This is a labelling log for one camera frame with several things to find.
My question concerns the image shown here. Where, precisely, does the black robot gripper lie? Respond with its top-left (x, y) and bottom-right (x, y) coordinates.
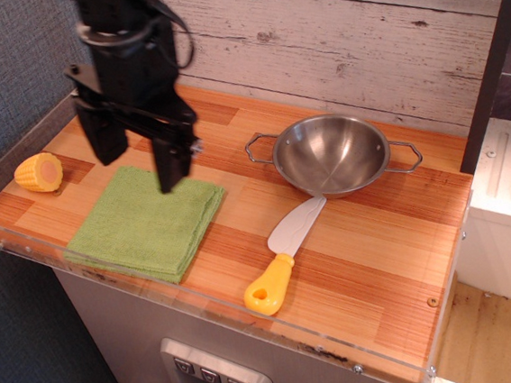
top-left (66, 23), bottom-right (196, 194)

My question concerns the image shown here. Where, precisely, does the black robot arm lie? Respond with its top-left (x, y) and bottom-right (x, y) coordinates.
top-left (65, 0), bottom-right (200, 193)

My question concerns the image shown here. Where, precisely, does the green folded cloth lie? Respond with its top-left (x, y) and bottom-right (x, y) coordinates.
top-left (64, 166), bottom-right (225, 284)

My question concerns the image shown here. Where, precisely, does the yellow toy corn cob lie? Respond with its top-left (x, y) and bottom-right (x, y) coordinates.
top-left (14, 152), bottom-right (63, 193)

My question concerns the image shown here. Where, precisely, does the clear acrylic front guard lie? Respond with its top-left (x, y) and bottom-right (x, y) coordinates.
top-left (0, 167), bottom-right (472, 383)

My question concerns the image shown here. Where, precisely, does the silver dispenser panel with buttons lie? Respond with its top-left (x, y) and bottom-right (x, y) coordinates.
top-left (160, 338), bottom-right (272, 383)

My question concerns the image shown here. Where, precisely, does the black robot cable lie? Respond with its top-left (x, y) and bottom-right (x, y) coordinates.
top-left (151, 0), bottom-right (197, 73)

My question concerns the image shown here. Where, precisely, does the yellow handled toy knife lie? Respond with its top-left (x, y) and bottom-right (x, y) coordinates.
top-left (244, 196), bottom-right (327, 316)

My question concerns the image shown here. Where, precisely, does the dark wooden right post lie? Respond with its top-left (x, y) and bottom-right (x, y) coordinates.
top-left (460, 0), bottom-right (511, 175)

